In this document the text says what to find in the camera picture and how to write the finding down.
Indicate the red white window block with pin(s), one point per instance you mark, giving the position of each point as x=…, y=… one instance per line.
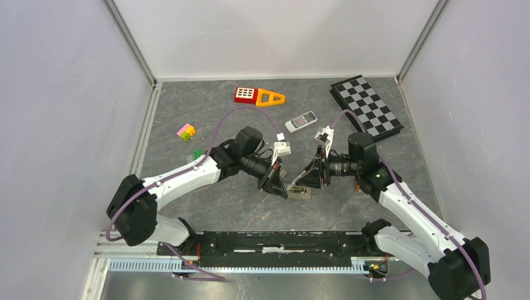
x=246, y=95

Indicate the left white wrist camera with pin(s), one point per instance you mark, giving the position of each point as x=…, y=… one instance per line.
x=280, y=148

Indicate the black grey chessboard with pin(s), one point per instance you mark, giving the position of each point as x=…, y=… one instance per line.
x=358, y=95

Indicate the battery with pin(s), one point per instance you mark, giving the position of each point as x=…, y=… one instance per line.
x=297, y=190

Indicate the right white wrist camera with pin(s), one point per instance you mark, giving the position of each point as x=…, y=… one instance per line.
x=326, y=136

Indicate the white slotted cable duct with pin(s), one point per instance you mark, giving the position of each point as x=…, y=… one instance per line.
x=177, y=266

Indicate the pink yellow green blocks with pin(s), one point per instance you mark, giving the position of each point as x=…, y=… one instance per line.
x=186, y=132

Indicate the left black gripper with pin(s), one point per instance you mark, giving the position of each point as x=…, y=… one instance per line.
x=271, y=182

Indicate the white remote control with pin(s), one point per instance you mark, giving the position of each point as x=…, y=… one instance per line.
x=301, y=122

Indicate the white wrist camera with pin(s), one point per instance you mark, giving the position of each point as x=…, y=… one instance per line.
x=326, y=136
x=280, y=148

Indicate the orange triangular toy block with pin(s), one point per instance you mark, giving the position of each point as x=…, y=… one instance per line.
x=267, y=98

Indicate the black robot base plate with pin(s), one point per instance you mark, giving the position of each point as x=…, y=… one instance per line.
x=277, y=248

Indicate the clear handle screwdriver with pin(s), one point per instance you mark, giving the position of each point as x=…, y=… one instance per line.
x=297, y=178

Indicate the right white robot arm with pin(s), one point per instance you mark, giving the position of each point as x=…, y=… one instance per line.
x=455, y=267

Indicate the green blue grey blocks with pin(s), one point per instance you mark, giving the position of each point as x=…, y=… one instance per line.
x=196, y=154

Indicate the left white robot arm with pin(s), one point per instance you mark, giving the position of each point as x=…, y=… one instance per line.
x=134, y=208

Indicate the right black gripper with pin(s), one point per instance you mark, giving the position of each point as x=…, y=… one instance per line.
x=320, y=169

